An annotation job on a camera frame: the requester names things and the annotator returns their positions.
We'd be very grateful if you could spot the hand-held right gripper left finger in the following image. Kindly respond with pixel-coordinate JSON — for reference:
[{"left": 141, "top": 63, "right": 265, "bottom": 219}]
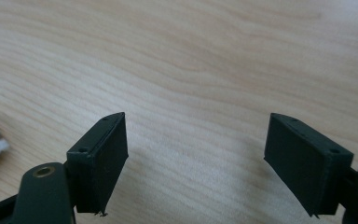
[{"left": 65, "top": 111, "right": 130, "bottom": 217}]

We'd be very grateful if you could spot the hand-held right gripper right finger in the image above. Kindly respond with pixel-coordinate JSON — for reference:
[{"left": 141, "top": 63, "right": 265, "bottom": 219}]
[{"left": 263, "top": 112, "right": 354, "bottom": 218}]

